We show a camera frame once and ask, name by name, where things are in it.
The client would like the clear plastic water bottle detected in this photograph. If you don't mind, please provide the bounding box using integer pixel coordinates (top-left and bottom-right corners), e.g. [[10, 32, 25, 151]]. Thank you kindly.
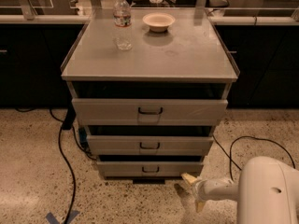
[[113, 0, 133, 50]]

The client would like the grey drawer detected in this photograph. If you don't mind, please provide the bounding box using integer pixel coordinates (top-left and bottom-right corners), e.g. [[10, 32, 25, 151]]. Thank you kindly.
[[97, 161, 203, 177], [87, 135, 213, 156], [72, 98, 228, 126]]

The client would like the black cable floor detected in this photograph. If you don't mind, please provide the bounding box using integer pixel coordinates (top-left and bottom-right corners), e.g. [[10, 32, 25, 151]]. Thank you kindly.
[[212, 135, 296, 182], [49, 108, 94, 224]]

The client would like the grey drawer cabinet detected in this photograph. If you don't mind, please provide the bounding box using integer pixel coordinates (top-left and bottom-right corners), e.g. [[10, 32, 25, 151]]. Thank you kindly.
[[60, 7, 241, 185]]

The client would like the black cable right floor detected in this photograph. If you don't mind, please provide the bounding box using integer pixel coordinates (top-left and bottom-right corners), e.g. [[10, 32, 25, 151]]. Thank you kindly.
[[212, 135, 296, 182]]

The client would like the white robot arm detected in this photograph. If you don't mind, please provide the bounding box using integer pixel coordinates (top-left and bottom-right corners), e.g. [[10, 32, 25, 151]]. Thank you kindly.
[[182, 156, 299, 224]]

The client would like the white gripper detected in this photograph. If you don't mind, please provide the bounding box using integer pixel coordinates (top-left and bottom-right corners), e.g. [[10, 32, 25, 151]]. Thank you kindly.
[[181, 173, 235, 213]]

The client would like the black cable left floor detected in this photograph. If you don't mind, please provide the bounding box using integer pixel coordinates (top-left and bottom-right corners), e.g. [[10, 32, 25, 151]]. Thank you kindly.
[[49, 108, 94, 224]]

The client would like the black power strip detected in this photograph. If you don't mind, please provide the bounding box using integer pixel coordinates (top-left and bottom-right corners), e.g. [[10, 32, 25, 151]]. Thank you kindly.
[[62, 104, 76, 130]]

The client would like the white paper bowl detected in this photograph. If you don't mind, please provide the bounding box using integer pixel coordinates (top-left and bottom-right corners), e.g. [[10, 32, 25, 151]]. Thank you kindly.
[[143, 12, 176, 33]]

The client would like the dark counter with white top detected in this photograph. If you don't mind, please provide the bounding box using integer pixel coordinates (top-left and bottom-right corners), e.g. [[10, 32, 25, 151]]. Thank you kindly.
[[0, 23, 299, 108]]

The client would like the blue tape floor mark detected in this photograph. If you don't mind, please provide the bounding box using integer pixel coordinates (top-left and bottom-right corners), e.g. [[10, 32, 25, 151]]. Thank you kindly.
[[46, 210, 79, 224]]

